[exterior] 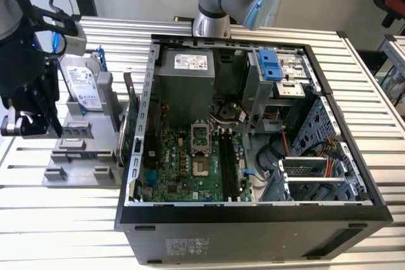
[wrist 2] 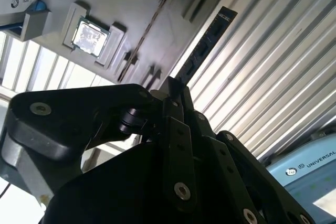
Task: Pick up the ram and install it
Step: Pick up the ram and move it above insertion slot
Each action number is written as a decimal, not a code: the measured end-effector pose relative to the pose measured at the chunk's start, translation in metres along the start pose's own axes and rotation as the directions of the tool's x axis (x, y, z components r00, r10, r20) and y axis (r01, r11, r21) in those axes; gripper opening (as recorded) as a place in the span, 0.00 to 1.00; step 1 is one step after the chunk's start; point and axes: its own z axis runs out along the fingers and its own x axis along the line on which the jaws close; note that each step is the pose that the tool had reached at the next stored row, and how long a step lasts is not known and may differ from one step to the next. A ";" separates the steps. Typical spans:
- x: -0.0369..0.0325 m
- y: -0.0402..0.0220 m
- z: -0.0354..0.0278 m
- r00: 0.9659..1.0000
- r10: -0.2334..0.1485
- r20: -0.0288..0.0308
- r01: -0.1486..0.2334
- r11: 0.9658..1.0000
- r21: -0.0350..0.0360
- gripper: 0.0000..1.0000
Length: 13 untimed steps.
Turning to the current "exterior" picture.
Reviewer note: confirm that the RAM slot with white latches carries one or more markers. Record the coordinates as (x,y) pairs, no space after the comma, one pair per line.
(234,165)
(228,165)

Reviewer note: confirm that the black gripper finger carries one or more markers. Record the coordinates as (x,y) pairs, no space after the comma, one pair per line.
(49,108)

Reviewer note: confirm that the black silver camera bracket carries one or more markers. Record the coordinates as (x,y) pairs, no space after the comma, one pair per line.
(19,124)

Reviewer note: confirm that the CPU socket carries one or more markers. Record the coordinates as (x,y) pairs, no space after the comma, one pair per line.
(201,169)

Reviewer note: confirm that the black open PC case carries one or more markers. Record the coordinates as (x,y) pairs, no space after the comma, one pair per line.
(221,238)

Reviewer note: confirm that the perforated metal disk bay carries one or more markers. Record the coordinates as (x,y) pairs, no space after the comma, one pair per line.
(316,180)

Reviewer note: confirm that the grey metal drive cage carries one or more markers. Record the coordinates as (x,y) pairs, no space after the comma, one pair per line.
(253,99)

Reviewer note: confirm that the blue header connector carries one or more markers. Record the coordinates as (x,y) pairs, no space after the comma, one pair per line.
(152,177)

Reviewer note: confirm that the grey parts rack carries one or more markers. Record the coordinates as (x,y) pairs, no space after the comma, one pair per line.
(80,169)

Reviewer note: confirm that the blue plastic drive latch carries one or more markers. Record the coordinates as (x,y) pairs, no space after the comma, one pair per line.
(269,61)

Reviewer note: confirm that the green motherboard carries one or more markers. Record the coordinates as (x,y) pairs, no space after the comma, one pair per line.
(171,175)

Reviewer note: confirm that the grey power supply unit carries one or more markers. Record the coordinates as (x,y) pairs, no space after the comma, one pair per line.
(186,93)

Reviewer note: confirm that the black and yellow plug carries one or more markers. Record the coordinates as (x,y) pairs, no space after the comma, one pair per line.
(183,19)

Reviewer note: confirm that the white side cart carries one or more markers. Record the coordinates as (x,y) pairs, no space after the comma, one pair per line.
(394,77)

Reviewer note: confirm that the green graphics card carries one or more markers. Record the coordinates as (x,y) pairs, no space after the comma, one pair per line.
(133,112)

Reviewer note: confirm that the silver hard disk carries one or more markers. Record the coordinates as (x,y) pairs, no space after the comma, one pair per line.
(83,86)

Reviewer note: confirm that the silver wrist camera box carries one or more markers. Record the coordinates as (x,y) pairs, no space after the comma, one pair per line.
(77,44)

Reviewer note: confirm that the thin metal locking lever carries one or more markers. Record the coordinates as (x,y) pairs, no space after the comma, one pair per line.
(210,138)

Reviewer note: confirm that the black and red chair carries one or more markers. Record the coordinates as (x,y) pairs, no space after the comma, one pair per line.
(396,1)

